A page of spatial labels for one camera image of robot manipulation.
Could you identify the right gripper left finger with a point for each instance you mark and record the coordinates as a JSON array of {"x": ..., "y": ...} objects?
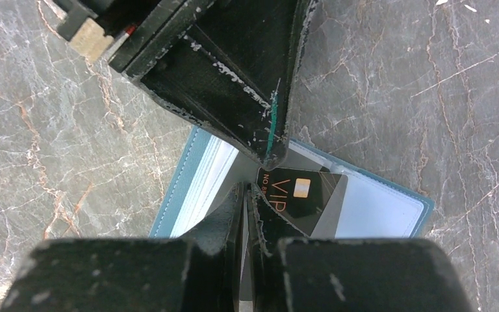
[{"x": 198, "y": 271}]

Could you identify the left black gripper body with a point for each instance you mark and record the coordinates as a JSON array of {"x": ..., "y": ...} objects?
[{"x": 146, "y": 32}]

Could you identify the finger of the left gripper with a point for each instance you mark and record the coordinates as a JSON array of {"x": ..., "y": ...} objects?
[{"x": 236, "y": 79}]

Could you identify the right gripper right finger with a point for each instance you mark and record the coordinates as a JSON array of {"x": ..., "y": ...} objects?
[{"x": 291, "y": 272}]

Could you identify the teal card holder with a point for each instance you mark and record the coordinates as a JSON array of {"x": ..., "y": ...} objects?
[{"x": 208, "y": 167}]

